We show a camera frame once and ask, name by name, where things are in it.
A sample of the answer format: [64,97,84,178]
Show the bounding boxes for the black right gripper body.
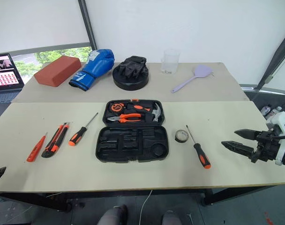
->
[251,130,283,164]

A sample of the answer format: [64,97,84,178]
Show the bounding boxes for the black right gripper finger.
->
[234,129,261,140]
[221,141,255,160]

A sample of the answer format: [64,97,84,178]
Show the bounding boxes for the orange voltage tester pen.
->
[26,132,48,163]

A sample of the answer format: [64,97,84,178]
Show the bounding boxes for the black electrical tape roll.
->
[174,128,190,143]

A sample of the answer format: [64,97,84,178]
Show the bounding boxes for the orange black utility knife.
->
[41,122,71,158]

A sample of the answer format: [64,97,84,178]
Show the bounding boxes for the orange black screwdriver thin shaft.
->
[68,112,99,147]

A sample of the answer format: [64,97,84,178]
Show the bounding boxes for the black tool case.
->
[95,99,170,164]

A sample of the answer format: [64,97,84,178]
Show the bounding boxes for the purple silicone spatula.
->
[171,65,215,94]

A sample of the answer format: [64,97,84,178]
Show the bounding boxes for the black diagonal metal beam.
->
[257,30,285,91]

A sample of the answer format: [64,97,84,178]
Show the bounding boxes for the open laptop computer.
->
[0,53,25,105]

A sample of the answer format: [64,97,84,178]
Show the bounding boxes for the dark grey rounded shape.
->
[96,204,128,225]
[161,210,183,225]

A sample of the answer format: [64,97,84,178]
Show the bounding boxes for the clear plastic beaker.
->
[160,48,181,75]

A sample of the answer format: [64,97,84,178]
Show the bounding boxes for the red brick block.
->
[34,56,83,88]

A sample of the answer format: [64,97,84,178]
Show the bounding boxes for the black round disc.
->
[112,62,150,92]

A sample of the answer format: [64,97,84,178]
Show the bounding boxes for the orange black tape measure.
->
[110,103,125,113]

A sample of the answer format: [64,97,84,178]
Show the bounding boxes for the black fabric glove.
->
[119,55,149,80]

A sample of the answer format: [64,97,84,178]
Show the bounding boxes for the blue boxing glove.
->
[68,48,115,92]

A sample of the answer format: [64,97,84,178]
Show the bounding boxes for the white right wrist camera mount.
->
[266,111,285,166]

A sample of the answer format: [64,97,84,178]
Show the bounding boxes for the black metal table frame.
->
[0,184,284,212]

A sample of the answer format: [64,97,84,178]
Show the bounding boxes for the claw hammer orange black handle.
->
[127,103,163,123]

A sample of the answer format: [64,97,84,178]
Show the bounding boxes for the white thin cable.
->
[138,189,153,225]

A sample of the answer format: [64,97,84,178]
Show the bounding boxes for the orange handled pliers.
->
[107,113,142,123]

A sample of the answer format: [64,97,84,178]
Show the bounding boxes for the dark window frame post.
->
[77,0,98,51]

